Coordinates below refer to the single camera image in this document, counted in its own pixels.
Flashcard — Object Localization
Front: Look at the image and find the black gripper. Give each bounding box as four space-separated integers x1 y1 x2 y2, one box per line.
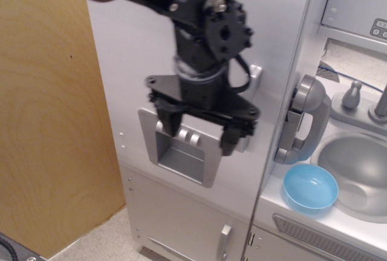
146 75 259 156

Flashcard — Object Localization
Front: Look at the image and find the blue cable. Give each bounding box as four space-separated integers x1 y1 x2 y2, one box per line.
317 65 385 93

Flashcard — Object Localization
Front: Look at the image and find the silver fridge door handle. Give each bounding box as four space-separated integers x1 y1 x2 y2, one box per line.
235 65 262 153

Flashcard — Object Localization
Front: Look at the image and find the white toy fridge door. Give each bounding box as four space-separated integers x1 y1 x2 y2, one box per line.
87 0 310 224

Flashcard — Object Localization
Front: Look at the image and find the plywood board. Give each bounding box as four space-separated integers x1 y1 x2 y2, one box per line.
1 0 125 257

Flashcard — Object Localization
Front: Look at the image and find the grey toy faucet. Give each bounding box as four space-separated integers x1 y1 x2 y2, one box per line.
330 80 386 136

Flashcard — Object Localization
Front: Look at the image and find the white lower freezer door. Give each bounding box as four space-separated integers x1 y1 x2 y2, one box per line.
120 166 249 260

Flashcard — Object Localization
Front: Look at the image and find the grey toy microwave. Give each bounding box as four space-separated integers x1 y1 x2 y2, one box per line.
318 0 386 54

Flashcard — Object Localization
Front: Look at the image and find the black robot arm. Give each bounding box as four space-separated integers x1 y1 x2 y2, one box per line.
93 0 259 156

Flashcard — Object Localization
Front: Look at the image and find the grey toy telephone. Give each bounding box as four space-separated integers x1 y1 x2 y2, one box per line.
274 75 331 165

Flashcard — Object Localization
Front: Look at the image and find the silver lower door handle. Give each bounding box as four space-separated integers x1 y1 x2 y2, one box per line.
216 224 232 261

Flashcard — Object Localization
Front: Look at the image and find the blue plastic bowl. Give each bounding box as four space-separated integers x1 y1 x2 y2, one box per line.
282 164 339 214

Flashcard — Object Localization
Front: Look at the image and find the silver toy sink basin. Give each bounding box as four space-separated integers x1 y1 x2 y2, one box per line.
311 132 386 224

